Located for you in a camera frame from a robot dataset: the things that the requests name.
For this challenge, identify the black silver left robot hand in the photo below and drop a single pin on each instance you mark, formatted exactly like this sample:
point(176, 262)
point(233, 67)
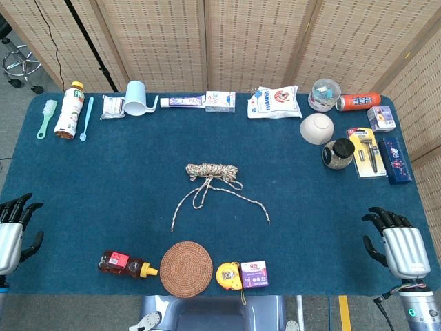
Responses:
point(10, 241)

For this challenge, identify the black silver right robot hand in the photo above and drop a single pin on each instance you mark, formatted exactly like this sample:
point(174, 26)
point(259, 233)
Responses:
point(406, 251)

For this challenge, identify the dark blue long box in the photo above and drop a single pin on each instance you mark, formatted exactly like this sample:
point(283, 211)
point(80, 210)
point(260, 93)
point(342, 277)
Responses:
point(396, 162)

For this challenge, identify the razor in yellow package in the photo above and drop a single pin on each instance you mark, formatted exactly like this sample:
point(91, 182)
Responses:
point(367, 153)

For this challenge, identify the honey bottle yellow nozzle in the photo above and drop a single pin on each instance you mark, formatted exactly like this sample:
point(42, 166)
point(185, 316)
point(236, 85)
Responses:
point(120, 263)

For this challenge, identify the dark blue table mat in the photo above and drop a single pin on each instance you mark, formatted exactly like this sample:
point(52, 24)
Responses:
point(103, 172)

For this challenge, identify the glass jar black lid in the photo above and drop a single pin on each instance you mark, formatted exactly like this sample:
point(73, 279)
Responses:
point(341, 150)

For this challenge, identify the small purple white box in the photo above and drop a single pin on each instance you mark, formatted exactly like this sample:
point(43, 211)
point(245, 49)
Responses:
point(380, 119)

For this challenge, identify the white perforated metal plate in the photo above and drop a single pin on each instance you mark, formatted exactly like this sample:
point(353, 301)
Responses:
point(293, 325)
point(150, 320)

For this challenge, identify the green plastic brush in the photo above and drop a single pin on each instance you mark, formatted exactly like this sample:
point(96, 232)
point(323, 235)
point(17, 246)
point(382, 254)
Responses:
point(50, 108)

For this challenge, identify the white juice bottle yellow cap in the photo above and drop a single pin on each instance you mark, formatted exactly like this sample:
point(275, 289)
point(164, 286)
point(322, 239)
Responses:
point(69, 113)

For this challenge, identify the light blue toothbrush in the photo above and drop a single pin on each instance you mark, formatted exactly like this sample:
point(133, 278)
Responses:
point(87, 113)

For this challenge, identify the beige bowl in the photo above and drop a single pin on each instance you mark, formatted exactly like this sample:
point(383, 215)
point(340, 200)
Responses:
point(317, 127)

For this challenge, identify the purple soap box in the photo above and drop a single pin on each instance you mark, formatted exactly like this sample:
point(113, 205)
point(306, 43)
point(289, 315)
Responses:
point(255, 274)

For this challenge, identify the orange drink can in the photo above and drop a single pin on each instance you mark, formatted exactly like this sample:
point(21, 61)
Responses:
point(360, 101)

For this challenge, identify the chrome stool base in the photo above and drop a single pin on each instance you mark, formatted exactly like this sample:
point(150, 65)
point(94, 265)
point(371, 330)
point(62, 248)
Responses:
point(21, 67)

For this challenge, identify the round woven rattan coaster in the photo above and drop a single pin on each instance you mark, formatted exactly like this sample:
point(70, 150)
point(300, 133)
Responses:
point(186, 269)

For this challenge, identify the clear jar of clips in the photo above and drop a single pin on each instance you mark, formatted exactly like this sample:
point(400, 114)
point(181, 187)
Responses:
point(322, 94)

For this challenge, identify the yellow tape measure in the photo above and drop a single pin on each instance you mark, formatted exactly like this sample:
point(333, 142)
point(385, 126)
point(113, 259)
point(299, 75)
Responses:
point(227, 276)

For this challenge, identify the light blue plastic cup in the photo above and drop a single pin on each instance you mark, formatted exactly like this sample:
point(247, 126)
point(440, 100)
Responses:
point(134, 98)

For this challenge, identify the white printed plastic bag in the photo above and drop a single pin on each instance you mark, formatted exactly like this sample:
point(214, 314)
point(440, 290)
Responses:
point(275, 103)

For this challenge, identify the blue-grey robot torso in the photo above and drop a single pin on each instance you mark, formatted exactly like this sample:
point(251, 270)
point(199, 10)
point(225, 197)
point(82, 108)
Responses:
point(213, 310)

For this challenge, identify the black tripod pole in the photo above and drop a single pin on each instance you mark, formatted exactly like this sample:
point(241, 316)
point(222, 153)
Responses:
point(90, 45)

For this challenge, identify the white purple toothpaste tube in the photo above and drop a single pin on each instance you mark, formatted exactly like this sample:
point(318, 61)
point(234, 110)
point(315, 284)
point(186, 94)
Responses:
point(182, 102)

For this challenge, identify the white blue carton box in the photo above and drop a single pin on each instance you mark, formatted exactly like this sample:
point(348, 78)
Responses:
point(220, 101)

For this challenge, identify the bamboo folding screen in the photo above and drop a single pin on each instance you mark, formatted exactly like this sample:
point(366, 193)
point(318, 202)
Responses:
point(241, 41)

